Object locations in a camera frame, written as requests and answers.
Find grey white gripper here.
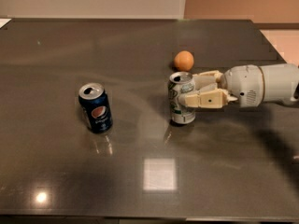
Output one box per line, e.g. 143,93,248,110
178,64,263,108

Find silver 7up can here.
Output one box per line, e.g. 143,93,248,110
168,72,195,125

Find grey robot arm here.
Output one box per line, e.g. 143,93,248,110
178,63,299,108

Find blue Pepsi can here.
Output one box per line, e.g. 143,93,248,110
78,83,113,133

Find orange fruit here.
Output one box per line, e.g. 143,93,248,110
174,50,194,71

